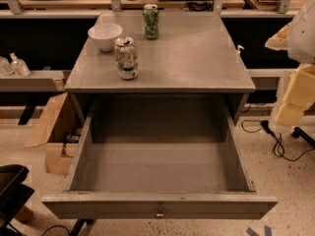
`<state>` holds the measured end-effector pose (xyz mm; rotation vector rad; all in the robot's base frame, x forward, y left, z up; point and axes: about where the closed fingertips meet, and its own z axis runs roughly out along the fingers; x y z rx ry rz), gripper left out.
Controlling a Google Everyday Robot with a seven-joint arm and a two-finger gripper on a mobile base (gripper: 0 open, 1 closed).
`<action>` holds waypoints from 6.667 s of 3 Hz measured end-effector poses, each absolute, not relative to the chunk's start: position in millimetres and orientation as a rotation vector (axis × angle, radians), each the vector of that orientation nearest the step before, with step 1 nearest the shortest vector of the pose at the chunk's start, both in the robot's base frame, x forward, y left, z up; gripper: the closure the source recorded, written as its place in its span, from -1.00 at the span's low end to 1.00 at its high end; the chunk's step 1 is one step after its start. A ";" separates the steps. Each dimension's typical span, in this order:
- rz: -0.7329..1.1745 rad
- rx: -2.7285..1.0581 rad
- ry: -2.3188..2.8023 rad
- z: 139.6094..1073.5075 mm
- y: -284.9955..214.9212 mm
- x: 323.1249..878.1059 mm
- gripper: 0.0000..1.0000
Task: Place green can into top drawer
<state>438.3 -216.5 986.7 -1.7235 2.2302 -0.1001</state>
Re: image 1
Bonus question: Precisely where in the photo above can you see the green soda can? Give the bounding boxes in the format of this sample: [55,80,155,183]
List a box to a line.
[143,4,158,39]

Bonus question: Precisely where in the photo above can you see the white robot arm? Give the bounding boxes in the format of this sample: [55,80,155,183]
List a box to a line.
[287,0,315,64]

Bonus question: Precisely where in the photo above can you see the open grey top drawer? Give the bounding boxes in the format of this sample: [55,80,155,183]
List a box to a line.
[42,94,278,219]

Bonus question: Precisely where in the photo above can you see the white 7up can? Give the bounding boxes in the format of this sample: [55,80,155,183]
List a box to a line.
[114,36,139,80]

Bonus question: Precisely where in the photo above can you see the grey cabinet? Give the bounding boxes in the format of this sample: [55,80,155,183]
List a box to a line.
[65,10,255,118]

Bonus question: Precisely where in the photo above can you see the white bowl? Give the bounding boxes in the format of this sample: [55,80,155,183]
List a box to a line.
[88,23,123,51]

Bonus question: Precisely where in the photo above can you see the small white pump bottle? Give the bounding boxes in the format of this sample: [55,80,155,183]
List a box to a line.
[235,45,245,63]

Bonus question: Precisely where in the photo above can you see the cardboard box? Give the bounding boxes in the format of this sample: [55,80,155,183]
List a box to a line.
[24,92,82,175]

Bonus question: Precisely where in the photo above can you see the clear pump bottle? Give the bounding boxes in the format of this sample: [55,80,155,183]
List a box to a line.
[10,53,31,77]

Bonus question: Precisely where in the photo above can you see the blue floor tape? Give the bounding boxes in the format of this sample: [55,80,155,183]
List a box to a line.
[245,225,273,236]

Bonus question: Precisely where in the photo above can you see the black chair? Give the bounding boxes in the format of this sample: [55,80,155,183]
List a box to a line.
[0,164,34,236]

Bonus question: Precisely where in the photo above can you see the black floor cable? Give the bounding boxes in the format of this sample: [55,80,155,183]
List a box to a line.
[240,118,315,162]

